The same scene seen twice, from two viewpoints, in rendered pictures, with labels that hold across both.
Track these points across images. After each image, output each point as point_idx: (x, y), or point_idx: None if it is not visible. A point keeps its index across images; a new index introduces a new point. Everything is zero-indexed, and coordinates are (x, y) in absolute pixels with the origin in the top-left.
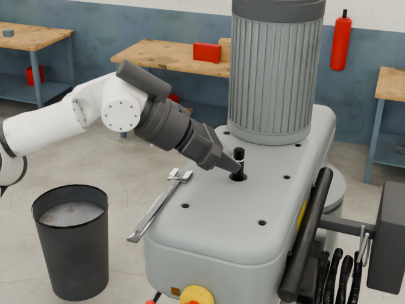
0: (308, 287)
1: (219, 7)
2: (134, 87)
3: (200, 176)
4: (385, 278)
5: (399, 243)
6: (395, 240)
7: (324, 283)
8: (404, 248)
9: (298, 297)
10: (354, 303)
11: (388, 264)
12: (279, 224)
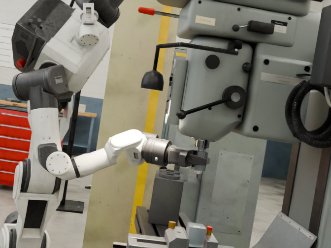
0: (328, 154)
1: None
2: None
3: None
4: (317, 67)
5: (326, 24)
6: (325, 21)
7: (322, 129)
8: (328, 27)
9: (231, 43)
10: (296, 97)
11: (320, 49)
12: None
